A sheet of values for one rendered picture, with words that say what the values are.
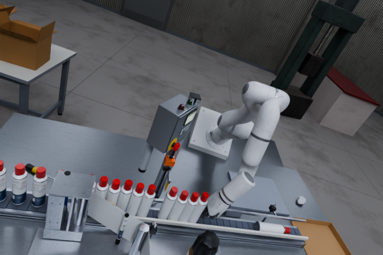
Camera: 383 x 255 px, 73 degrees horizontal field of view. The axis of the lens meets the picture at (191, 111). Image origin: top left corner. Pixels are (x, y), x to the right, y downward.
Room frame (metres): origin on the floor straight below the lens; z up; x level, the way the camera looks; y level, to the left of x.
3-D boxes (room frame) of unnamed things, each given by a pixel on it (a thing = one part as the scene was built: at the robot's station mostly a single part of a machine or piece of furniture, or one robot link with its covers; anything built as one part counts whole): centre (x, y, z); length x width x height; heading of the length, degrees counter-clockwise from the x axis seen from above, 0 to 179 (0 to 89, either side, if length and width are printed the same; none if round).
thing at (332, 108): (6.58, -2.94, 0.44); 2.55 x 0.82 x 0.87; 6
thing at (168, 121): (0.91, 0.05, 1.38); 0.17 x 0.10 x 0.19; 163
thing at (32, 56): (1.90, 1.53, 0.97); 0.51 x 0.42 x 0.37; 12
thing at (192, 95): (0.99, 0.01, 1.16); 0.04 x 0.04 x 0.67; 18
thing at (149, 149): (0.91, 0.11, 1.18); 0.04 x 0.04 x 0.21
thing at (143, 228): (0.64, 0.00, 0.97); 0.05 x 0.05 x 0.19
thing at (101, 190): (0.77, 0.23, 0.98); 0.05 x 0.05 x 0.20
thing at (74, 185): (0.64, 0.30, 1.14); 0.14 x 0.11 x 0.01; 108
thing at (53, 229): (0.64, 0.30, 1.01); 0.14 x 0.13 x 0.26; 108
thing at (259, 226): (1.05, -0.66, 0.91); 0.20 x 0.05 x 0.05; 108
